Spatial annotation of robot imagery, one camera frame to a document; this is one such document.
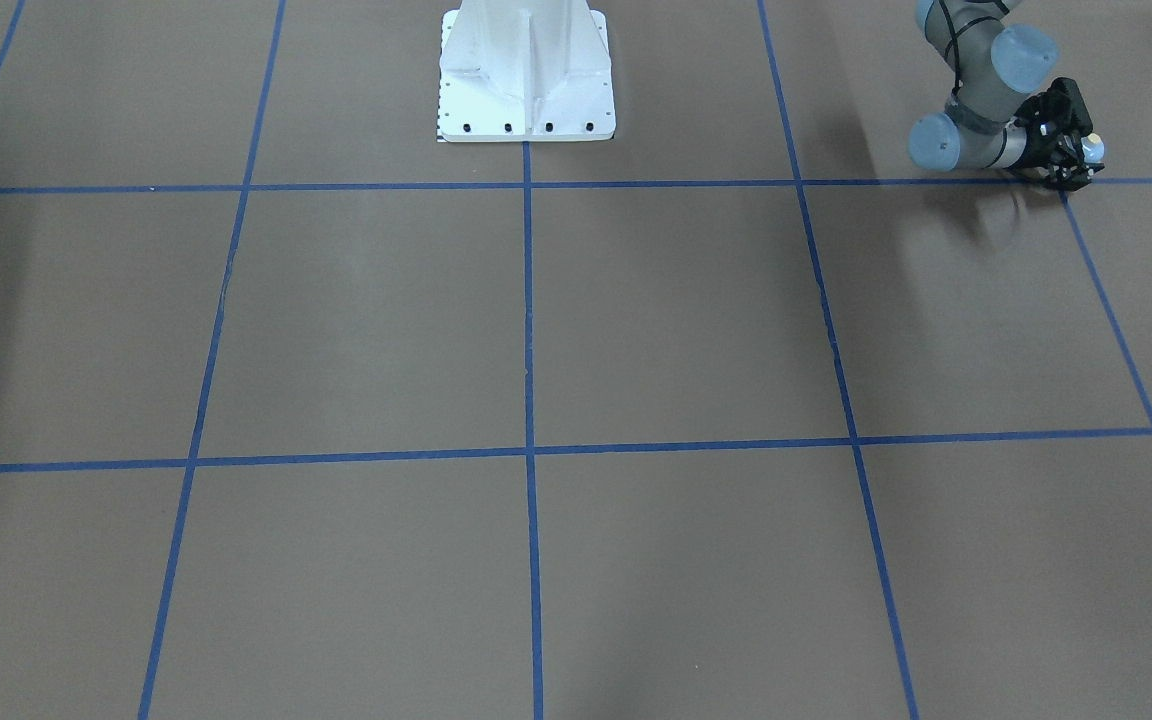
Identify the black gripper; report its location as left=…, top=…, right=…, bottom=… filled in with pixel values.
left=1011, top=78, right=1105, bottom=191

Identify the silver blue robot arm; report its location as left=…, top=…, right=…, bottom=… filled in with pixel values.
left=908, top=1, right=1106, bottom=194

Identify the white pedestal column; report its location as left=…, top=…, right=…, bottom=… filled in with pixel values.
left=435, top=1, right=617, bottom=143

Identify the blue and cream bell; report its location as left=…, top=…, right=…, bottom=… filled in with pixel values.
left=1079, top=132, right=1106, bottom=167

